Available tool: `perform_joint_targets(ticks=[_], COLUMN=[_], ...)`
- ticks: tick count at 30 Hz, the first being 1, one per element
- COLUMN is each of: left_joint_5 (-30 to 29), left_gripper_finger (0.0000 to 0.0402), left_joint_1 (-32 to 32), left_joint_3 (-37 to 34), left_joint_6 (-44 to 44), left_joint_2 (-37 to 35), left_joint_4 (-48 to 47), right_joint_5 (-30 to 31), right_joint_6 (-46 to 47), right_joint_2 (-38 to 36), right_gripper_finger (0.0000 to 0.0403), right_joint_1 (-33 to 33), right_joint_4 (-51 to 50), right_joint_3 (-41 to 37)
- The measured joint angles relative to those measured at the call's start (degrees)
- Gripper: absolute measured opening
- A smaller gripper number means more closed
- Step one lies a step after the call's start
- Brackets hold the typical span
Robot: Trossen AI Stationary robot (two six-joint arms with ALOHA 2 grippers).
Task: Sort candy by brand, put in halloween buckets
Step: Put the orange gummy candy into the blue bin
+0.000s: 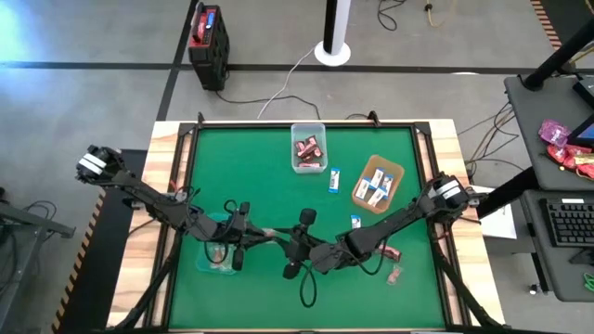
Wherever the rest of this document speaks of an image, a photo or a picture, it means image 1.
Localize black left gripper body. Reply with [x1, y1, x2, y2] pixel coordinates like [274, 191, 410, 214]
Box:
[217, 201, 252, 273]

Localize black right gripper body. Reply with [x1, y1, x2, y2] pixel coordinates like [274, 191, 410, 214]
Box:
[282, 209, 338, 279]

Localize red candy bag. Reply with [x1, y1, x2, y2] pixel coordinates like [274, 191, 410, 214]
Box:
[546, 143, 594, 180]

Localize purple candy bag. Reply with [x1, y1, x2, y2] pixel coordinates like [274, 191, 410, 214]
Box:
[537, 118, 573, 148]

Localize teal translucent plastic bin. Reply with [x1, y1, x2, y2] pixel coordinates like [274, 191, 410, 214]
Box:
[194, 212, 247, 276]

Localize green table mat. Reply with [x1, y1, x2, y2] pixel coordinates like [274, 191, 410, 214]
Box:
[169, 125, 446, 329]

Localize clear plastic bin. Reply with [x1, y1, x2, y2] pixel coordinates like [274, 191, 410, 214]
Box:
[290, 122, 329, 174]

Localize brown cork tray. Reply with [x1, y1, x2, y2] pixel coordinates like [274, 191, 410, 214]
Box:
[351, 154, 406, 215]

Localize black mat hazard stripes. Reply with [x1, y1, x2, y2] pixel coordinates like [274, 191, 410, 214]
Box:
[50, 148, 149, 334]

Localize black red power box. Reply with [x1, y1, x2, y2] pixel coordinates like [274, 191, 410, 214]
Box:
[187, 3, 231, 92]

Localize white paper sheet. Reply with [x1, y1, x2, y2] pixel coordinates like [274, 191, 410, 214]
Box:
[480, 185, 518, 240]

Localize white black pole stand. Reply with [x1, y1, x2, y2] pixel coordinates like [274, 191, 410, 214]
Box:
[314, 0, 353, 68]

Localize black diagonal stand leg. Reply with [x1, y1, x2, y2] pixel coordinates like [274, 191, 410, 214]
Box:
[475, 166, 542, 219]

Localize grey metal stand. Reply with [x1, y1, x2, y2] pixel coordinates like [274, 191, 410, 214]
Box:
[0, 185, 78, 334]

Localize dark grey desk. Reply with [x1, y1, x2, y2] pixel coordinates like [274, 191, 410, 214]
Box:
[504, 73, 594, 191]
[522, 189, 594, 302]

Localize black keyboard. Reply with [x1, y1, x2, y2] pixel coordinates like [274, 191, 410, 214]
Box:
[540, 198, 594, 248]

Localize tablet with blue screen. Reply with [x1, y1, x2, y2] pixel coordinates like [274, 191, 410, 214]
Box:
[566, 113, 594, 148]

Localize black diagonal pole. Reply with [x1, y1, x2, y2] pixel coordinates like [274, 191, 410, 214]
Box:
[523, 18, 594, 92]

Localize black laptop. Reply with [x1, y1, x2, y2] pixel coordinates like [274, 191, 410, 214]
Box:
[573, 76, 594, 110]

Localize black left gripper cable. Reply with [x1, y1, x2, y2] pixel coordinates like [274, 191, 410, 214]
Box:
[202, 199, 240, 265]

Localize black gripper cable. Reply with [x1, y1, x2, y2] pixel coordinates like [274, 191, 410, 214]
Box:
[202, 199, 240, 265]
[299, 268, 319, 308]

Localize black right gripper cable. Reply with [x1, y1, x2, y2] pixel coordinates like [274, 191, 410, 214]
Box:
[299, 268, 319, 308]

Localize black table frame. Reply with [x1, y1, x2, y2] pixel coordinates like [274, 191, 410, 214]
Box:
[110, 110, 502, 334]

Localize black floor cable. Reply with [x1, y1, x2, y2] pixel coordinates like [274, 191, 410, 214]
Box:
[215, 89, 322, 121]

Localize white floor cable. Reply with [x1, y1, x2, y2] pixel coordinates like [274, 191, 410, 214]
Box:
[257, 45, 319, 121]

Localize black cable bundle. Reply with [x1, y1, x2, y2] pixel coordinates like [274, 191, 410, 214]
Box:
[457, 101, 519, 177]

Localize black coiled cable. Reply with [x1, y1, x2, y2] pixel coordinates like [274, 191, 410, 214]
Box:
[376, 0, 409, 32]

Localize yellow power cord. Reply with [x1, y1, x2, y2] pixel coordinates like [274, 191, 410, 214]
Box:
[424, 0, 458, 28]

